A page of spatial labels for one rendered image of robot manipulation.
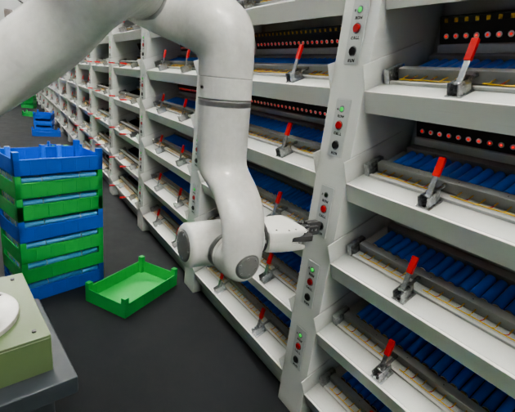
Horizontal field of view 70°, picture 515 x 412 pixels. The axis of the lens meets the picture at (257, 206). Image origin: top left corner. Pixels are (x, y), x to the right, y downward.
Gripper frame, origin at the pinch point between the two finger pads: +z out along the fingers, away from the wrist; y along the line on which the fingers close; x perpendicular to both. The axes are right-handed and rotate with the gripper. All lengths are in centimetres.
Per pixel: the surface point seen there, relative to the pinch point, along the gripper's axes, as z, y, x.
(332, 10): 4.4, -9.6, 47.2
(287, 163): 3.2, -15.9, 11.5
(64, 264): -42, -85, -44
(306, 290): 2.9, -0.6, -17.7
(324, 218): 2.9, 0.9, 2.2
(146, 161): 5, -135, -15
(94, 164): -30, -89, -6
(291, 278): 9.8, -14.3, -22.9
